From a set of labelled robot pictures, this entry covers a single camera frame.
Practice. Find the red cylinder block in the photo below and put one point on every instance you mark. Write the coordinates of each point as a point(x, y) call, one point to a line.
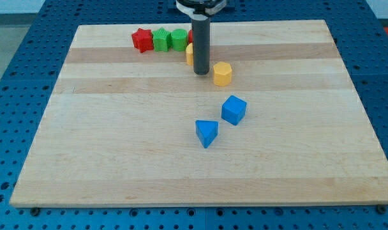
point(190, 36)

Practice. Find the blue triangle block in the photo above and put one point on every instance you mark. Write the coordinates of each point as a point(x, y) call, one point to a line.
point(206, 131)

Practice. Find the blue cube block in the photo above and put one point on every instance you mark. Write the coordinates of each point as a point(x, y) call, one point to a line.
point(233, 110)

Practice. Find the green cylinder block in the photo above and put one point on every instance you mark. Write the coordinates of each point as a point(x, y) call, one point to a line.
point(179, 39)

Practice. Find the wooden board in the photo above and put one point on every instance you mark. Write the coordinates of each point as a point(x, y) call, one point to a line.
point(119, 127)

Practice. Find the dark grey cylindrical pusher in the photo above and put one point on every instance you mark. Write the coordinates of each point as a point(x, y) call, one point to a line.
point(200, 26)

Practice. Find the yellow block behind pusher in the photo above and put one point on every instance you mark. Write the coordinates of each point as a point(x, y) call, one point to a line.
point(189, 54)

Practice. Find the green star block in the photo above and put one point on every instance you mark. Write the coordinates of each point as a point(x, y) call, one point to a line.
point(161, 40)

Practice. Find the red star block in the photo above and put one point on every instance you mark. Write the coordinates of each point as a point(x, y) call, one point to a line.
point(143, 40)

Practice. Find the yellow hexagon block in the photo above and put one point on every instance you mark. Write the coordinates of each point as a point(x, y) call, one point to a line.
point(222, 74)

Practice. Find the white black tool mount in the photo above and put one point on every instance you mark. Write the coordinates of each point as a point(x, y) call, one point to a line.
point(205, 8)

